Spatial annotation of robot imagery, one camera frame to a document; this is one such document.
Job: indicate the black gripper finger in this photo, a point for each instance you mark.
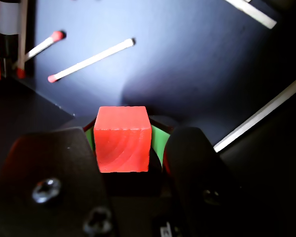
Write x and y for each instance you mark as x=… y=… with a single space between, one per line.
x=54 y=160
x=195 y=168

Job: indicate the red tipped wooden match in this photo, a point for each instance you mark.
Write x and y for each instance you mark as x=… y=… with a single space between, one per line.
x=93 y=59
x=261 y=112
x=21 y=37
x=43 y=45

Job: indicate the red wooden cube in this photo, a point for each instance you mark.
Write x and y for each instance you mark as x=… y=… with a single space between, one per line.
x=123 y=143

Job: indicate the black box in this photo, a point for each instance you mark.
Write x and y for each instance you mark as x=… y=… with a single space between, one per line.
x=175 y=61

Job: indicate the plain wooden stick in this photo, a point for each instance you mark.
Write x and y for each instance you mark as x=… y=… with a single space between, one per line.
x=256 y=13

